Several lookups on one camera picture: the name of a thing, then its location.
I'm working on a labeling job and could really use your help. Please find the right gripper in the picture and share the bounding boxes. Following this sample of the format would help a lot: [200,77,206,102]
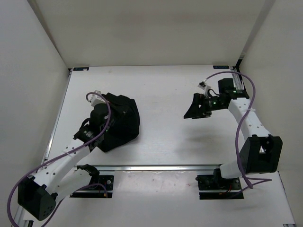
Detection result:
[183,93,226,119]

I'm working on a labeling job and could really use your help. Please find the black pleated skirt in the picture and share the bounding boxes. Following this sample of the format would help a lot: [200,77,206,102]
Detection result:
[98,93,140,152]

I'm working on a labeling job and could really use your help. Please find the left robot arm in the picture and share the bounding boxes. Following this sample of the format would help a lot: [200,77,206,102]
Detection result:
[18,103,112,221]

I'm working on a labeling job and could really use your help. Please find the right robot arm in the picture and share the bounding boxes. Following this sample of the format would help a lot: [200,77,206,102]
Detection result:
[184,78,283,189]

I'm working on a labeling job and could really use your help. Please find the left blue corner label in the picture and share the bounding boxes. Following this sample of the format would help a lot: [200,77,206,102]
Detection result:
[73,67,89,71]

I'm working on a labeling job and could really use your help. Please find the blue corner label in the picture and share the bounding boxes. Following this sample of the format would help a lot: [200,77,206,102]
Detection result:
[73,67,89,71]
[213,65,230,70]

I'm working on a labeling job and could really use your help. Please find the right blue corner label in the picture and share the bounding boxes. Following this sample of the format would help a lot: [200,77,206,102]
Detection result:
[213,65,230,70]

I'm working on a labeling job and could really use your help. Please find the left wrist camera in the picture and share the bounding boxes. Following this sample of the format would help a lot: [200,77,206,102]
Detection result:
[88,94,106,107]

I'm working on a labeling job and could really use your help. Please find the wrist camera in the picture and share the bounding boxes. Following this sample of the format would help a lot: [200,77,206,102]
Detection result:
[88,94,106,107]
[198,81,211,97]

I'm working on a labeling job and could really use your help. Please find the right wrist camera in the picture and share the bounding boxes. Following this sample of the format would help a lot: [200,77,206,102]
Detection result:
[198,81,211,97]

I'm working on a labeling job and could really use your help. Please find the front aluminium rail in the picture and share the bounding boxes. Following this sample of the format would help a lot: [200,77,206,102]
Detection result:
[94,165,220,171]

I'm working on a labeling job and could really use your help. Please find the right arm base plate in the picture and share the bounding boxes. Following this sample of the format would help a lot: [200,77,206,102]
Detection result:
[196,169,244,200]

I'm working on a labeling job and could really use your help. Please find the left aluminium rail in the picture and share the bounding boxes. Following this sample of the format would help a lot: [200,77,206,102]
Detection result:
[6,68,73,227]

